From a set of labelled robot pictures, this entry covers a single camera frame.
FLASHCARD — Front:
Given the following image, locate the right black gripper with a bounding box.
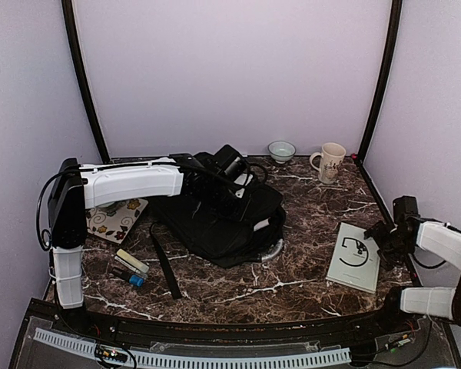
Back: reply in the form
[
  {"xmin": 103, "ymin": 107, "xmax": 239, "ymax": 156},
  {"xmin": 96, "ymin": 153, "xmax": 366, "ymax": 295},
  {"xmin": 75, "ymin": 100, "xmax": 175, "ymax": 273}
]
[{"xmin": 364, "ymin": 221, "xmax": 413, "ymax": 272}]

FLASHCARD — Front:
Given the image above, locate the grey white booklet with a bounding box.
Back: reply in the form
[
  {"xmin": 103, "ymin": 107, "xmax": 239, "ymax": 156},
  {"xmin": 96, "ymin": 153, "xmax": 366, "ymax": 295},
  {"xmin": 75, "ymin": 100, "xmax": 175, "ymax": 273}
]
[{"xmin": 326, "ymin": 222, "xmax": 380, "ymax": 294}]

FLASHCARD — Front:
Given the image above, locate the black student backpack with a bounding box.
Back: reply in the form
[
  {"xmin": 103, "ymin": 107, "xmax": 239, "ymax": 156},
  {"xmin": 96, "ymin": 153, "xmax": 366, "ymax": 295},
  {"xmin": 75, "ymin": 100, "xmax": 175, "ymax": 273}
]
[{"xmin": 149, "ymin": 151, "xmax": 287, "ymax": 300}]

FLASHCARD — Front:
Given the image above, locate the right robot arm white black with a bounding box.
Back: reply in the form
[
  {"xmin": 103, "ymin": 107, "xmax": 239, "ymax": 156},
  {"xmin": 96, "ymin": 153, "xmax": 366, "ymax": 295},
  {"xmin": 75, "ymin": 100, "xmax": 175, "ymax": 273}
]
[{"xmin": 363, "ymin": 216, "xmax": 461, "ymax": 334}]

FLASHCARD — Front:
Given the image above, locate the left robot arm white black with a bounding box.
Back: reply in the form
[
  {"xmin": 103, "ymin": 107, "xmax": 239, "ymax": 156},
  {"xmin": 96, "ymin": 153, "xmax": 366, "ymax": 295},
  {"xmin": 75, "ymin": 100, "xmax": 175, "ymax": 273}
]
[{"xmin": 35, "ymin": 154, "xmax": 252, "ymax": 335}]

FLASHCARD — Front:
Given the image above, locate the small white blue bowl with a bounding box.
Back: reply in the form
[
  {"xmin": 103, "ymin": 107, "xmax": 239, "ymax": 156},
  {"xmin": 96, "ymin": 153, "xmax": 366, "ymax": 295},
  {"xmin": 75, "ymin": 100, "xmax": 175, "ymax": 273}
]
[{"xmin": 267, "ymin": 141, "xmax": 296, "ymax": 164}]

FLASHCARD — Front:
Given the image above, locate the small circuit board right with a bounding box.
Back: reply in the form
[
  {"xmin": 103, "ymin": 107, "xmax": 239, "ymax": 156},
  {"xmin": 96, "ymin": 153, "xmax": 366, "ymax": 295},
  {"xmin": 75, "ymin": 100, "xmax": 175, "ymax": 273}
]
[{"xmin": 384, "ymin": 334, "xmax": 413, "ymax": 351}]

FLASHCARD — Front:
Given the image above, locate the small circuit board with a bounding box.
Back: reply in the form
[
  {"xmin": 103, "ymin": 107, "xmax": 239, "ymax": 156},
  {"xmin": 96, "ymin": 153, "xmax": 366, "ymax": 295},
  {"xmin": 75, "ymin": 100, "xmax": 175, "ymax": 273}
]
[
  {"xmin": 384, "ymin": 334, "xmax": 413, "ymax": 351},
  {"xmin": 94, "ymin": 345, "xmax": 128, "ymax": 364}
]

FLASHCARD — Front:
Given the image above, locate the cream mug with print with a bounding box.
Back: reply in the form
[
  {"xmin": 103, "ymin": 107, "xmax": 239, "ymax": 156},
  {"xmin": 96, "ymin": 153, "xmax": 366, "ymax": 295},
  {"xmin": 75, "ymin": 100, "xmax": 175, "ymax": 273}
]
[{"xmin": 309, "ymin": 142, "xmax": 347, "ymax": 185}]

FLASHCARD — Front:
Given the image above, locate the floral square coaster mat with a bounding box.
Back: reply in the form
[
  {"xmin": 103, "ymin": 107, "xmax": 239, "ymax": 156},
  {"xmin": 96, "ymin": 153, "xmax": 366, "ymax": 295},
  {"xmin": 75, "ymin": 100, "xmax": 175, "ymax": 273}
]
[{"xmin": 86, "ymin": 198, "xmax": 148, "ymax": 244}]

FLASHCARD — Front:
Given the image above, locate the cream eraser in case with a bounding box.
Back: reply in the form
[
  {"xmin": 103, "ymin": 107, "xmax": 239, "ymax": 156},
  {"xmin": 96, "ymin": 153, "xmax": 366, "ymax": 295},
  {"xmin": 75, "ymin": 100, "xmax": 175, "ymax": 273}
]
[{"xmin": 116, "ymin": 249, "xmax": 149, "ymax": 274}]

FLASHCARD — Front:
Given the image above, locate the black blue marker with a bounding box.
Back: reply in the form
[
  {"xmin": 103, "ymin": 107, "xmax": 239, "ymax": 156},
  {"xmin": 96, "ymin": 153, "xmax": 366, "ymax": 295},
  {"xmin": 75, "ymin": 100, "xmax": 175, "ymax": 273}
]
[{"xmin": 110, "ymin": 267, "xmax": 144, "ymax": 287}]

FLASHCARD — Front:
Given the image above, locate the small circuit board left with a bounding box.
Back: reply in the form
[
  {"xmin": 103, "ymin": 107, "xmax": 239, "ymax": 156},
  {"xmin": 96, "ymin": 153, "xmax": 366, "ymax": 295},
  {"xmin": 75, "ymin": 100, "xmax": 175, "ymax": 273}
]
[{"xmin": 94, "ymin": 345, "xmax": 128, "ymax": 364}]

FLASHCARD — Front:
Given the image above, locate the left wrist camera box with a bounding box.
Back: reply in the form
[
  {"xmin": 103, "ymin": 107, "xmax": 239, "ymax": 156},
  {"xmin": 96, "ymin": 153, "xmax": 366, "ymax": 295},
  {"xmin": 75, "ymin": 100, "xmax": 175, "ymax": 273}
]
[{"xmin": 213, "ymin": 145, "xmax": 247, "ymax": 181}]

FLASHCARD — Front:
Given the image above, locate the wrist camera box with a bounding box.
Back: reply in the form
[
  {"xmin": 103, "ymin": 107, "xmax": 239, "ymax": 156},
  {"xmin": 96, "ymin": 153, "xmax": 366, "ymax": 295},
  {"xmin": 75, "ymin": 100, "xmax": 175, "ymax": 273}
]
[
  {"xmin": 393, "ymin": 195, "xmax": 420, "ymax": 225},
  {"xmin": 213, "ymin": 145, "xmax": 247, "ymax": 181}
]

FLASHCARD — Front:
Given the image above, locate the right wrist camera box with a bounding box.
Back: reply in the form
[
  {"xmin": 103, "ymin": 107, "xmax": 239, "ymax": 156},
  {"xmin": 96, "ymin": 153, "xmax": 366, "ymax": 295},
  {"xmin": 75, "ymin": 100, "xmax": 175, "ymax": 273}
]
[{"xmin": 393, "ymin": 195, "xmax": 420, "ymax": 225}]

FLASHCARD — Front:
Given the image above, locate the right black frame post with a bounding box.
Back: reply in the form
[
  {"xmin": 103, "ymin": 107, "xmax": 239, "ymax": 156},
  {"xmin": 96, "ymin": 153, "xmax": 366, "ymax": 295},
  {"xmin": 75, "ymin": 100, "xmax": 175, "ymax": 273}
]
[{"xmin": 357, "ymin": 0, "xmax": 404, "ymax": 158}]

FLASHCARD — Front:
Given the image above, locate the black frame post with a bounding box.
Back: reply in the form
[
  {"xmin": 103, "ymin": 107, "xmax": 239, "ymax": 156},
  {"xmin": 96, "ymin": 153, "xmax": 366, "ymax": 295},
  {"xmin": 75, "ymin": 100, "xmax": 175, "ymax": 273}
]
[
  {"xmin": 357, "ymin": 0, "xmax": 404, "ymax": 158},
  {"xmin": 61, "ymin": 0, "xmax": 111, "ymax": 163}
]

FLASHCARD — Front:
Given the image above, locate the white slotted cable duct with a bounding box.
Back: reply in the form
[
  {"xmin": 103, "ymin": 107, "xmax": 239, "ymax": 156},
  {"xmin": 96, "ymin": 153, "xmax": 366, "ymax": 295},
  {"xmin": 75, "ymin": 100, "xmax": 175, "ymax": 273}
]
[{"xmin": 32, "ymin": 328, "xmax": 352, "ymax": 368}]

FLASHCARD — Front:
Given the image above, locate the black front rail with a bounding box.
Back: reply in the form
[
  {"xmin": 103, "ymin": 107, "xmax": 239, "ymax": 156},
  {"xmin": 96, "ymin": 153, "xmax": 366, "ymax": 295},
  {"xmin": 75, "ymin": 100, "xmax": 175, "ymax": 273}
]
[{"xmin": 30, "ymin": 295, "xmax": 443, "ymax": 347}]

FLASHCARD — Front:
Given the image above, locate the left black frame post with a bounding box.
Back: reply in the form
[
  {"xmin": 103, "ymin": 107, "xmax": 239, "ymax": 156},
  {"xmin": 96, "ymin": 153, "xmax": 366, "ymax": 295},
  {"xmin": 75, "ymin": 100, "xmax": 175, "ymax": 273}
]
[{"xmin": 61, "ymin": 0, "xmax": 111, "ymax": 163}]

